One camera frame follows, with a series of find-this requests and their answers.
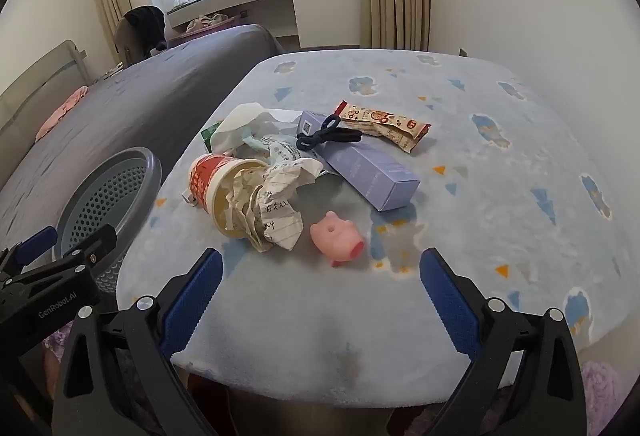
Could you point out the wooden chair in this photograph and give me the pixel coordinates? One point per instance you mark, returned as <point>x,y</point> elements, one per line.
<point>124,36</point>

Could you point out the beige headboard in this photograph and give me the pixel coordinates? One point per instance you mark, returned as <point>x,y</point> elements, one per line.
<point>40,76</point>

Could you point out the pink cloth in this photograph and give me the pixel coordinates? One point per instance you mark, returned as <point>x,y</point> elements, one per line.
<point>60,113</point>

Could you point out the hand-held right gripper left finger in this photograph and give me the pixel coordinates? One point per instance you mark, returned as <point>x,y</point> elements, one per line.
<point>192,301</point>

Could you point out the pink pig toy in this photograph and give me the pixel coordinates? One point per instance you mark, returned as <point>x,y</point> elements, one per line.
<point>337,238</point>

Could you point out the light blue printed blanket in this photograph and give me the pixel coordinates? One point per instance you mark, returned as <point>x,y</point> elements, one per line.
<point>500,196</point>

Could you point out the grey bed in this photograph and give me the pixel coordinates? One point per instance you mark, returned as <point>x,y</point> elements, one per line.
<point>125,106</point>

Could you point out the dark jacket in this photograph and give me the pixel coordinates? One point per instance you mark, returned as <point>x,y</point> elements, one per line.
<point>147,21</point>

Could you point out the pink basin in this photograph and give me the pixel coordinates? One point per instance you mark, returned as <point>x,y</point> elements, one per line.
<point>200,32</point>

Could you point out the beige snack wrapper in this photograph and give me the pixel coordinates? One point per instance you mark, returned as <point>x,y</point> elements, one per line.
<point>385,121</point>

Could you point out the purple fuzzy cloth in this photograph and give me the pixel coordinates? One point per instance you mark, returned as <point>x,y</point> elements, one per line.
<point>602,391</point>

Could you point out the red paper cup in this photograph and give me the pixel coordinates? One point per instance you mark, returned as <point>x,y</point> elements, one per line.
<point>205,181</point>

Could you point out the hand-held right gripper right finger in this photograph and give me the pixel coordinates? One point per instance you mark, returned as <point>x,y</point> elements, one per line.
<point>450,306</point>

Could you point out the crumpled lined paper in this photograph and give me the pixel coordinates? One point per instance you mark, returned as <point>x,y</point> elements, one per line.
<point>280,211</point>

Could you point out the white tissue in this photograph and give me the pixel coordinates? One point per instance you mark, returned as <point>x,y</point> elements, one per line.
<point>240,121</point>

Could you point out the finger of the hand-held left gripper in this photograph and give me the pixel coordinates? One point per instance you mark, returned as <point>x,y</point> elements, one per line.
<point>95,241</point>
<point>35,241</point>

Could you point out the purple cardboard box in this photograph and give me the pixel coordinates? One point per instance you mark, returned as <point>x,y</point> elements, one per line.
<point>370,171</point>

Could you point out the grey perforated plastic basket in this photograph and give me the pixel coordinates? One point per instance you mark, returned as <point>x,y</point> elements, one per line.
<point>110,196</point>

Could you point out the green and white milk carton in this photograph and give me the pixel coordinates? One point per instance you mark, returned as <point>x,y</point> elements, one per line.
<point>210,136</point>

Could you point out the pile of light clothes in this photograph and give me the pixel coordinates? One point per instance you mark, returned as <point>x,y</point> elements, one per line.
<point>210,21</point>

